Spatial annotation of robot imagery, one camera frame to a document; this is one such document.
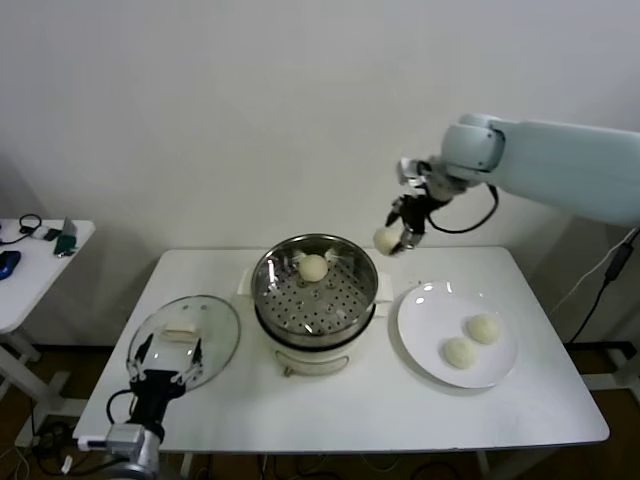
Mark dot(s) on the round glass pot lid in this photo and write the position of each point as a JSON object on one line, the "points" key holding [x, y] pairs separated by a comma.
{"points": [[215, 325]]}

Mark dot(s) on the white electric cooking pot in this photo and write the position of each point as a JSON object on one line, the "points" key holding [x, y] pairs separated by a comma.
{"points": [[310, 357]]}

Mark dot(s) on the blue computer mouse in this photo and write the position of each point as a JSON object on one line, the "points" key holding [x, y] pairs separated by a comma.
{"points": [[9, 263]]}

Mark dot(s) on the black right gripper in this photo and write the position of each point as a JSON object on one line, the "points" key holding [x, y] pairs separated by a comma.
{"points": [[417, 212]]}

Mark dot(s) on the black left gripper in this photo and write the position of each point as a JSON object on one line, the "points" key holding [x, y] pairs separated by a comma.
{"points": [[155, 390]]}

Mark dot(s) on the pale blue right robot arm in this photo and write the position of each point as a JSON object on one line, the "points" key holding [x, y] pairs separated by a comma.
{"points": [[560, 165]]}

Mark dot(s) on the white steamed baozi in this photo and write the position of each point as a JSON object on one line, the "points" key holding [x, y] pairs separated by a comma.
{"points": [[385, 241], [484, 329], [459, 353], [313, 268]]}

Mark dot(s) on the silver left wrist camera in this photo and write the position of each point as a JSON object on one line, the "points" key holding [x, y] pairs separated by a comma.
{"points": [[122, 438]]}

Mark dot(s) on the stainless steel steamer basket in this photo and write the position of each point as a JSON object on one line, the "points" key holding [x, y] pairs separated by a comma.
{"points": [[280, 305]]}

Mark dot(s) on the large white plate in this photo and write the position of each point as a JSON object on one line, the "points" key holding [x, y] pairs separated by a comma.
{"points": [[440, 310]]}

